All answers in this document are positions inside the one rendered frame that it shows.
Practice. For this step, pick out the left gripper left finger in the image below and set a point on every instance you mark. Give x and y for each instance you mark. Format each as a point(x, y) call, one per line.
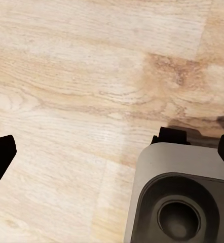
point(8, 151)

